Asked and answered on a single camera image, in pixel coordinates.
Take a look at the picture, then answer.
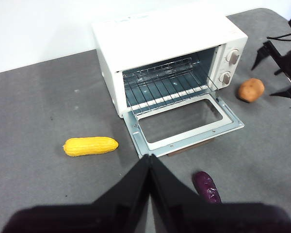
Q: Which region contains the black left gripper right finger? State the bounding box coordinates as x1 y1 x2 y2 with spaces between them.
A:
150 154 291 233

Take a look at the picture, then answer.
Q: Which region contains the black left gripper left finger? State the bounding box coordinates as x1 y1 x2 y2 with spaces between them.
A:
1 154 150 233

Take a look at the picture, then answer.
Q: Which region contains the brown potato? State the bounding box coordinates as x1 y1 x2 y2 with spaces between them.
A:
238 78 265 103

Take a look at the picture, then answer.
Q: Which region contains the glass oven door beige handle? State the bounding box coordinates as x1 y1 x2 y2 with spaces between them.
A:
123 97 245 157

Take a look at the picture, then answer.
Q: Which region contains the cream Toshiba toaster oven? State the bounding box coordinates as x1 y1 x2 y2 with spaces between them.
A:
91 9 248 157

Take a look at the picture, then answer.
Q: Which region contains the purple eggplant green stem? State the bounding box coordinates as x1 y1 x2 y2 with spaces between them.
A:
193 171 222 204

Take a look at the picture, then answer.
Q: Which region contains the yellow corn cob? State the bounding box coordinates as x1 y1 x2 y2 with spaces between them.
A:
63 137 119 157

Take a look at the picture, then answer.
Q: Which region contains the metal wire oven rack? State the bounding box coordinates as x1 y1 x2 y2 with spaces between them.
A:
123 57 219 114

